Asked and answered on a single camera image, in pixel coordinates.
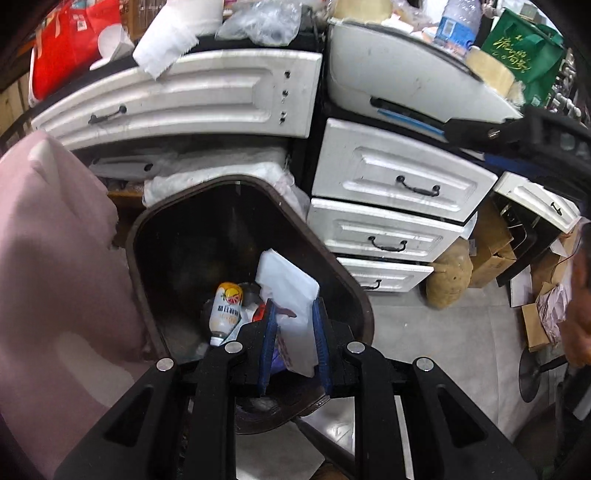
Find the white padded cloth bundle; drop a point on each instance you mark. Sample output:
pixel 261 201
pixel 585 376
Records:
pixel 217 168

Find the large cardboard box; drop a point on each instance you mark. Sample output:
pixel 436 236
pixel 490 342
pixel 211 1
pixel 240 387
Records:
pixel 491 258

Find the white curved plastic holder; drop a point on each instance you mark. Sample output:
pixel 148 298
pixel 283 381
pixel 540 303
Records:
pixel 113 44

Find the toilet paper roll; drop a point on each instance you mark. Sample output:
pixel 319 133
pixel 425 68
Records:
pixel 175 32

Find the red tote bag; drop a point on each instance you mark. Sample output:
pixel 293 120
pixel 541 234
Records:
pixel 69 46

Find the clear water bottle blue label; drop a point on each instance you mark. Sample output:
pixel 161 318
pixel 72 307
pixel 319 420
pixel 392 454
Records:
pixel 457 27

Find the tan burlap sack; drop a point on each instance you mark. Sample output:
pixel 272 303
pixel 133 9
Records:
pixel 450 277

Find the white plastic bag red print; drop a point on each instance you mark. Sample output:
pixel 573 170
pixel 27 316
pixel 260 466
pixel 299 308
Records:
pixel 291 286

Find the green tote bag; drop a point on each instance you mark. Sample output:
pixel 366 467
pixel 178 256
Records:
pixel 521 50

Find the person's right forearm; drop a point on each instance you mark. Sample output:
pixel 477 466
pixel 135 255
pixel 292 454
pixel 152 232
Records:
pixel 579 314

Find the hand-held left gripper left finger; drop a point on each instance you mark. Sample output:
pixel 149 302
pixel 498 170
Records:
pixel 268 350

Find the wide white cabinet drawer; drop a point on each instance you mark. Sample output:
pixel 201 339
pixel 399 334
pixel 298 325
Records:
pixel 184 97

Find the white juice bottle orange label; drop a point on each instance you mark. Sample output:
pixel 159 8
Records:
pixel 226 314

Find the black round stool base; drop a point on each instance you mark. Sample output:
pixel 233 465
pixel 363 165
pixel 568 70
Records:
pixel 535 376

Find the clear plastic bag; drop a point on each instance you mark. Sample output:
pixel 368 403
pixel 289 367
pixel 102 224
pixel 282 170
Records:
pixel 258 21

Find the small cardboard box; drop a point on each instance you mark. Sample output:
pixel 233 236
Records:
pixel 535 327

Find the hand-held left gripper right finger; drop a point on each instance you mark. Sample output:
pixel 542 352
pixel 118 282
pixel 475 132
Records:
pixel 322 350

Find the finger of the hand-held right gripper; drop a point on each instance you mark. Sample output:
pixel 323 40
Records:
pixel 489 131
pixel 503 160

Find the dark brown trash bin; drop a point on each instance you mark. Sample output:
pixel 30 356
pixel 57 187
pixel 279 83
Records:
pixel 184 240

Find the small white cabinet drawer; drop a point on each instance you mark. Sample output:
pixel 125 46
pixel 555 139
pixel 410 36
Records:
pixel 531 194

